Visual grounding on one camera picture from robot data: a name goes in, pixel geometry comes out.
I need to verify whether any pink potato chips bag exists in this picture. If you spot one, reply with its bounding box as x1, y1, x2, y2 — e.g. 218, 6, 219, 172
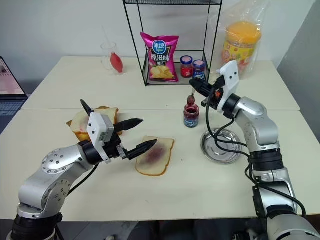
139, 31, 180, 83

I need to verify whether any laptop computer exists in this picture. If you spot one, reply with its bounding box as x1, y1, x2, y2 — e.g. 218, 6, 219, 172
0, 56, 28, 119

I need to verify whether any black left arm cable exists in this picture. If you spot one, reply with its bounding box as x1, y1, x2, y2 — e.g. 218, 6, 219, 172
56, 163, 99, 201

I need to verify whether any stack of bread slices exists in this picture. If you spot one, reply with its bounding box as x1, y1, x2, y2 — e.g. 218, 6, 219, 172
65, 106, 124, 142

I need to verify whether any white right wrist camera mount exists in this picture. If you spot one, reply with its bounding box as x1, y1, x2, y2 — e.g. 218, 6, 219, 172
215, 60, 241, 113

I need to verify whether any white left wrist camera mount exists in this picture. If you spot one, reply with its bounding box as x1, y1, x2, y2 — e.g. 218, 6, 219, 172
86, 112, 115, 165

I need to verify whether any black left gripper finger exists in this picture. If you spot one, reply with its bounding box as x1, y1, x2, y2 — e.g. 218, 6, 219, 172
125, 138, 159, 161
112, 118, 145, 133

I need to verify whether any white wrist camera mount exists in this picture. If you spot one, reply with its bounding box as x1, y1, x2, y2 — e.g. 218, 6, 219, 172
215, 60, 241, 113
86, 112, 115, 165

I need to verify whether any clear glass cup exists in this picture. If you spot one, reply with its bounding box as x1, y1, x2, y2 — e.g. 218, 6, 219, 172
100, 42, 126, 76

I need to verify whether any yellow snack tub in bag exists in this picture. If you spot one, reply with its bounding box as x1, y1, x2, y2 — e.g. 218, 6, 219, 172
208, 1, 267, 81

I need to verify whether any black wire rack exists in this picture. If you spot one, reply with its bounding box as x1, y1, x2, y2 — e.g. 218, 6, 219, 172
122, 0, 224, 87

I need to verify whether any blue-lid jam jar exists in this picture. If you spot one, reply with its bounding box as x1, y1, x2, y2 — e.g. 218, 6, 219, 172
192, 59, 208, 82

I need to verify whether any yellow-lid snack jar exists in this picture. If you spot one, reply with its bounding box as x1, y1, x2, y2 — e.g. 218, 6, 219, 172
222, 20, 263, 74

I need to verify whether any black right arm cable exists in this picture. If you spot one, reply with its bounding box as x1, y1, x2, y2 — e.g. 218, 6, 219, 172
205, 84, 307, 221

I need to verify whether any bread slice with jam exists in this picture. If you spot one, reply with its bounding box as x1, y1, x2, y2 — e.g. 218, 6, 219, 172
135, 135, 176, 177

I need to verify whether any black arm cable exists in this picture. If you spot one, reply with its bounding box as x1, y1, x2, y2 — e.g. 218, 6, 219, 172
56, 163, 99, 201
205, 84, 307, 221

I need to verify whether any clear drinking straw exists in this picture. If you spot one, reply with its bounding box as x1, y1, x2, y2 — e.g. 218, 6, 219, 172
101, 25, 114, 71

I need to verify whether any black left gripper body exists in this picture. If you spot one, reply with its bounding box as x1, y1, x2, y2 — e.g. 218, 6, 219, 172
101, 131, 130, 161

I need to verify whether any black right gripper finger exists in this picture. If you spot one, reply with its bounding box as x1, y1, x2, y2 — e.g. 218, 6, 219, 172
189, 78, 214, 91
191, 85, 213, 98

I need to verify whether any round steel plate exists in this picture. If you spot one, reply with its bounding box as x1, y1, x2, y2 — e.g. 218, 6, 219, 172
200, 128, 243, 165

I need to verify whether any red object in glass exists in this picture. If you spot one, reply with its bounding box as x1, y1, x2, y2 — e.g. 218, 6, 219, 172
109, 50, 125, 74

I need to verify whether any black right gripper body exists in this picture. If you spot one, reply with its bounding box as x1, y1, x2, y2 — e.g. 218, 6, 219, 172
201, 75, 226, 110

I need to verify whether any metal spoon with jam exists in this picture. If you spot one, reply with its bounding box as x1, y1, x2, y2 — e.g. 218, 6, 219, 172
186, 87, 197, 106

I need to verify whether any open blueberry jam jar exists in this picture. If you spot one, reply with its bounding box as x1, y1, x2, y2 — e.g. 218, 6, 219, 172
183, 103, 201, 129

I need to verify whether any red jam jar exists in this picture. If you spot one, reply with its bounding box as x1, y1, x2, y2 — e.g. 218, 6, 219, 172
180, 55, 194, 79

